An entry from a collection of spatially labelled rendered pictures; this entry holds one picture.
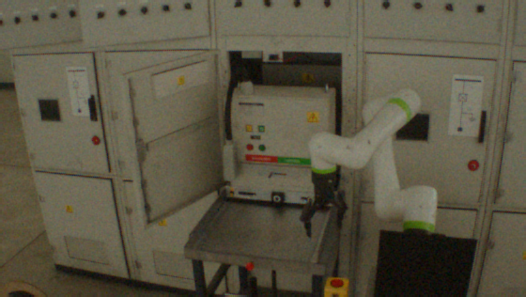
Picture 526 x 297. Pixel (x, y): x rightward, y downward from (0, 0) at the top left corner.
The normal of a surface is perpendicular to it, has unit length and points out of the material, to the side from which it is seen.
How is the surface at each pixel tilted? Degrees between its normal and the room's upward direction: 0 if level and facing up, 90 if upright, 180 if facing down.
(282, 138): 90
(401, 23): 90
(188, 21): 90
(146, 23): 90
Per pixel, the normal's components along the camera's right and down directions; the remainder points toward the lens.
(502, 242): -0.26, 0.37
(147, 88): 0.80, 0.19
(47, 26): 0.12, 0.37
